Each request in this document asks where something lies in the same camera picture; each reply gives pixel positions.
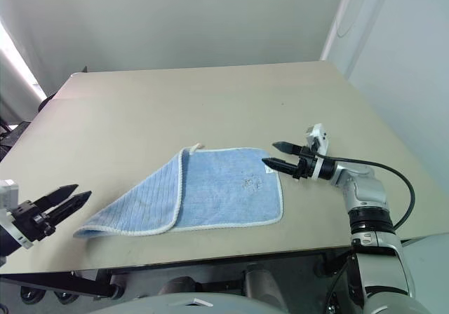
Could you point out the black equipment beside table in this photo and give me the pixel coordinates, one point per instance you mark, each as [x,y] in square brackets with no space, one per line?
[15,137]

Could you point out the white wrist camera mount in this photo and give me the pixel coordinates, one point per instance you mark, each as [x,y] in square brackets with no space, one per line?
[8,193]
[317,133]

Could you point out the blue cloth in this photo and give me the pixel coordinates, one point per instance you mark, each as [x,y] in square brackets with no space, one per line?
[217,191]

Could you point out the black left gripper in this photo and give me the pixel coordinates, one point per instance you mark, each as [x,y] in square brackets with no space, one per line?
[29,221]

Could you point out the dark rounded grey shape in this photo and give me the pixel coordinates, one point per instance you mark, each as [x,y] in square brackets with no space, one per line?
[261,280]
[179,286]

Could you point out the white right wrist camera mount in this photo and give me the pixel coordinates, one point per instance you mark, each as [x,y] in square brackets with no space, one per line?
[317,133]

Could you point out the black caster wheel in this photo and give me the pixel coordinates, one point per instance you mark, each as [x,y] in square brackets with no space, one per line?
[66,296]
[32,294]

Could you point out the black metal table frame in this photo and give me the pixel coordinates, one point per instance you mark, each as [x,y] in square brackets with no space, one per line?
[70,282]

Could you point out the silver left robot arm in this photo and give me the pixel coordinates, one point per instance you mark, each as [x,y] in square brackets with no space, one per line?
[4,240]

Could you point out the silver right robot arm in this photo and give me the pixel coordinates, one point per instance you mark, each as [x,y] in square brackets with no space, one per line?
[368,191]

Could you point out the grey robot torso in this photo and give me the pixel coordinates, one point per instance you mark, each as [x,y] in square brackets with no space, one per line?
[245,303]

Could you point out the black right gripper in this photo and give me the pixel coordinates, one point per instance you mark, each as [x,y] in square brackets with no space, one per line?
[305,165]

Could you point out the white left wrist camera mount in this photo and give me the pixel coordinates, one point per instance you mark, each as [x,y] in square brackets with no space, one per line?
[8,193]

